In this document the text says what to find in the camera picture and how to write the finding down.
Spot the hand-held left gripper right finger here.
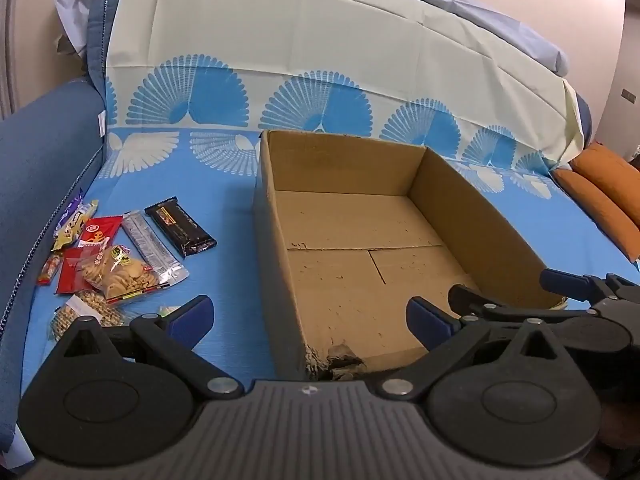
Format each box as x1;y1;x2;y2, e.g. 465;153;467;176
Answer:
377;297;591;401

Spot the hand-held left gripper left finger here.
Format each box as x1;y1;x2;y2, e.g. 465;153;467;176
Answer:
52;295;242;401

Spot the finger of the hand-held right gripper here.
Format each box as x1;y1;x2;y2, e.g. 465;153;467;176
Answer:
447;284;632;351
540;269;621;306

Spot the silver snack packet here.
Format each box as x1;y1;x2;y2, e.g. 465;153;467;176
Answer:
121;210;191;288

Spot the clear round cracker packet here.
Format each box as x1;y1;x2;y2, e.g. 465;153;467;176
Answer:
80;245;171;305

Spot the black snack bar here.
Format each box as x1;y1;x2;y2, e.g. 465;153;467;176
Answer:
145;197;217;259

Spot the clear peanut packet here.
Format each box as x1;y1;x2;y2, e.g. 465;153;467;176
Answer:
48;290;128;341

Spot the brown cardboard box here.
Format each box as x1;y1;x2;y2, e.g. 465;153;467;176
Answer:
252;129;568;382

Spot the plain red snack packet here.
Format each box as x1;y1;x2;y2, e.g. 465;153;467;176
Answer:
56;247;101;295

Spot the small red candy packet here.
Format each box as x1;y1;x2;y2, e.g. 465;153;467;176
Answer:
36;254;63;286

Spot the yellow snack packet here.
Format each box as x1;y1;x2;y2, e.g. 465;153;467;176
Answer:
51;200;99;252

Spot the purple snack packet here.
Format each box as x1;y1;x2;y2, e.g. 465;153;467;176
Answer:
57;189;83;231

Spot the person's right forearm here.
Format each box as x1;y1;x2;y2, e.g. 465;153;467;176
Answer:
597;400;640;480

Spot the orange cushion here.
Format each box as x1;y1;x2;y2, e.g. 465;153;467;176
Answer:
550;167;640;263
570;142;640;211

